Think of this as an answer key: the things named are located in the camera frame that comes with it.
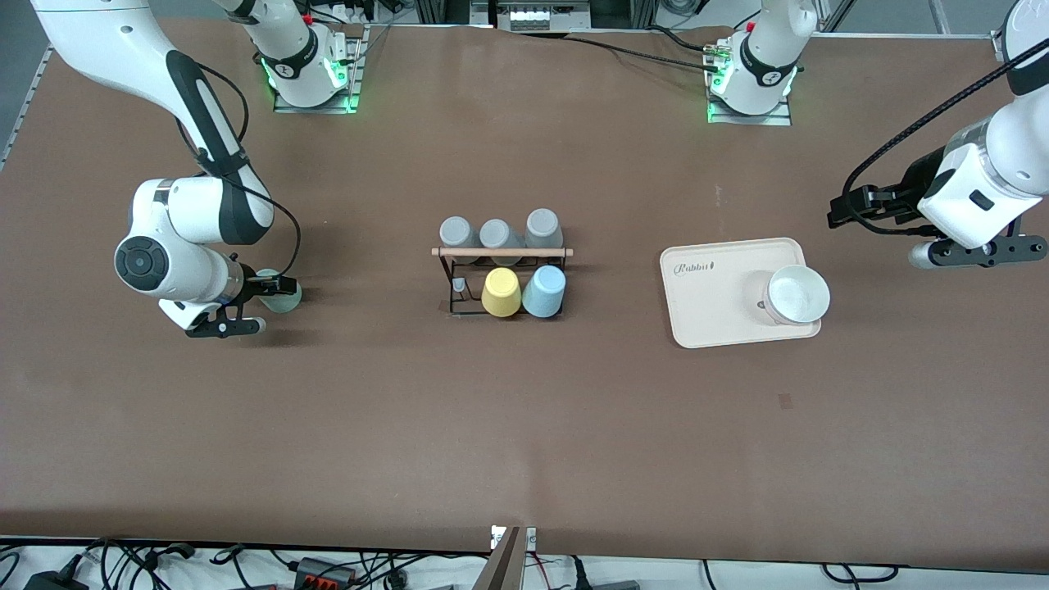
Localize mint green cup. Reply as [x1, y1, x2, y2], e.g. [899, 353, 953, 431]
[254, 269, 303, 315]

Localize light blue cup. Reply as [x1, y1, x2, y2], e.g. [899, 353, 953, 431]
[522, 265, 568, 319]

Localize white bowl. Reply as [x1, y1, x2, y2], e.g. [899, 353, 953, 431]
[762, 264, 831, 326]

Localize beige rectangular tray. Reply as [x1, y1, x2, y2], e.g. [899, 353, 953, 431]
[660, 237, 823, 349]

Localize grey cup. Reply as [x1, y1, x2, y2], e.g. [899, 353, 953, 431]
[439, 216, 479, 264]
[479, 219, 525, 268]
[525, 208, 565, 251]

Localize yellow cup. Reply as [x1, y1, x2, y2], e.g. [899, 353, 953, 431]
[481, 268, 524, 318]

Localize black box orange connectors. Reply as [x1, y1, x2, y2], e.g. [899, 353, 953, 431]
[293, 557, 358, 588]

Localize black power adapter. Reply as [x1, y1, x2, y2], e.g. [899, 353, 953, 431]
[23, 569, 88, 590]

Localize grey socket strip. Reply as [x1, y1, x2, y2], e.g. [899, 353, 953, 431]
[495, 0, 593, 34]

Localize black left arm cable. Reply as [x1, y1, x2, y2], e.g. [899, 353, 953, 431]
[842, 36, 1049, 236]

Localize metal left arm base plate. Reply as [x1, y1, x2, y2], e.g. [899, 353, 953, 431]
[706, 41, 794, 127]

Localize black wire cup rack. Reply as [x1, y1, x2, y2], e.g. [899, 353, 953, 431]
[431, 246, 574, 318]

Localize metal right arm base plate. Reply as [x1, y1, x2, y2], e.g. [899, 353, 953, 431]
[273, 25, 367, 115]

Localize black table cable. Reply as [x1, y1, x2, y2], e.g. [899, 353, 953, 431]
[564, 34, 722, 73]
[646, 25, 724, 53]

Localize aluminium side rail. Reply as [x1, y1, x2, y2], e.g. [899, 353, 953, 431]
[0, 45, 55, 169]

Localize white mount bracket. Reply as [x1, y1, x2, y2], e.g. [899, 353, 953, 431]
[490, 525, 538, 551]

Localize grey wedge camera mount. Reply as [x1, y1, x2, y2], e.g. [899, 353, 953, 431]
[473, 527, 524, 590]

